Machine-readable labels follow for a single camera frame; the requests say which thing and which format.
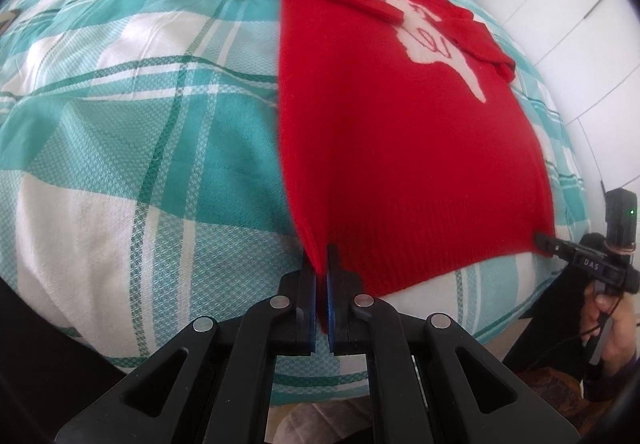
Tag teal white plaid bedspread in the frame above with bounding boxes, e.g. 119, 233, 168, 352
0, 0, 591, 407

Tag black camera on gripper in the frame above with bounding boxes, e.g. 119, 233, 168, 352
605, 188, 638, 248

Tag person's right hand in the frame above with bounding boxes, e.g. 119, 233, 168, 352
580, 281, 637, 377

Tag white wardrobe with handles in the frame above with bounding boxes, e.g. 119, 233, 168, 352
477, 0, 639, 231

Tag red knit sweater white motif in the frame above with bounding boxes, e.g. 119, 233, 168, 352
278, 0, 554, 297

